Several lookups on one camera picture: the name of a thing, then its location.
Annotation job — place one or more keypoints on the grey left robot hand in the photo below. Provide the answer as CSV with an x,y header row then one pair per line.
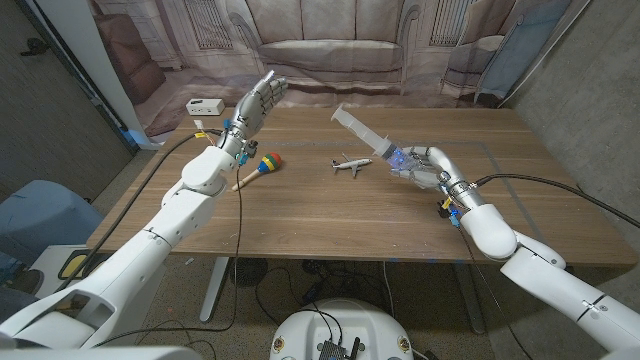
x,y
252,110

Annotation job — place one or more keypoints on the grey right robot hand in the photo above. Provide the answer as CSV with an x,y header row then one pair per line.
x,y
440,167

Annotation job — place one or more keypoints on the clear plastic syringe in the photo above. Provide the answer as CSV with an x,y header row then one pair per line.
x,y
360,131

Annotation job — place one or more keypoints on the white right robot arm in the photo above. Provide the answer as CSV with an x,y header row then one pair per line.
x,y
490,235

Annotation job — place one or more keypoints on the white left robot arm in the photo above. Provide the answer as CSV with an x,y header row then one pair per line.
x,y
150,250

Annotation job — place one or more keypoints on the white toy plane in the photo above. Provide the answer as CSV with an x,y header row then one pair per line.
x,y
352,163

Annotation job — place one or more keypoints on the white power box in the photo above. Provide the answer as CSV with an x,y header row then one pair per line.
x,y
205,106

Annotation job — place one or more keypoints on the colourful striped wooden maraca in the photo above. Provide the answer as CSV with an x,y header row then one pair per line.
x,y
270,162

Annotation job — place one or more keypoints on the grey tape outline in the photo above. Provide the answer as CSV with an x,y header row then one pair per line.
x,y
310,143

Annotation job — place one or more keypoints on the printed living room backdrop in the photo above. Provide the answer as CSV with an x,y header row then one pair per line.
x,y
330,50

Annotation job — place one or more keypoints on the grey table leg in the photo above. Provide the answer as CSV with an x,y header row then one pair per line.
x,y
470,300

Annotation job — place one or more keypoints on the black round floor fan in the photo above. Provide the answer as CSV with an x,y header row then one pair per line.
x,y
248,272

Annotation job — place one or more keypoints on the white table leg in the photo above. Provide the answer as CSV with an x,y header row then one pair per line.
x,y
212,295

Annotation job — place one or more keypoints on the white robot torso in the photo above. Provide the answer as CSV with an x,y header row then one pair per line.
x,y
310,330

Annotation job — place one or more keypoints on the blue padded chair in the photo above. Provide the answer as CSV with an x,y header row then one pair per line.
x,y
45,215

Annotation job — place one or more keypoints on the yellow black foot pedal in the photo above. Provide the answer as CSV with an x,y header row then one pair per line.
x,y
77,265

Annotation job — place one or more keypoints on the white pedal platform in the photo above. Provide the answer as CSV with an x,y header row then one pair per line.
x,y
47,265

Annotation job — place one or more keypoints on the dark shoe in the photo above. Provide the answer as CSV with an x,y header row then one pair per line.
x,y
22,281

